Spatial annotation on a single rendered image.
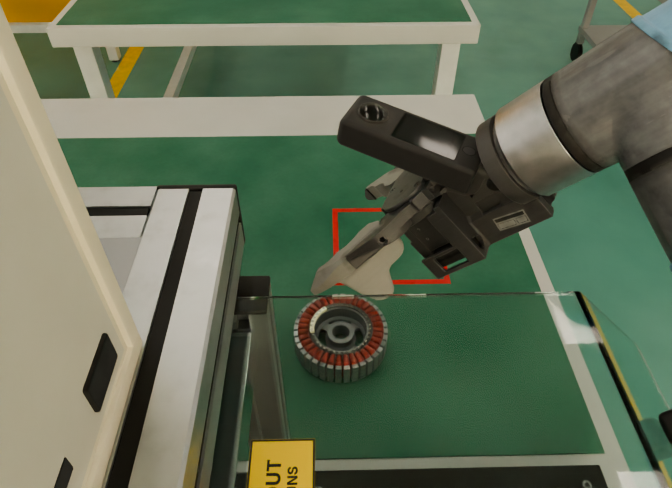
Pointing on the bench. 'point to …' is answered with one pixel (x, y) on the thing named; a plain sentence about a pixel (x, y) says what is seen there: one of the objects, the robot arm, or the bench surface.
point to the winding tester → (53, 306)
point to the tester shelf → (171, 322)
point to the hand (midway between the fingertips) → (336, 236)
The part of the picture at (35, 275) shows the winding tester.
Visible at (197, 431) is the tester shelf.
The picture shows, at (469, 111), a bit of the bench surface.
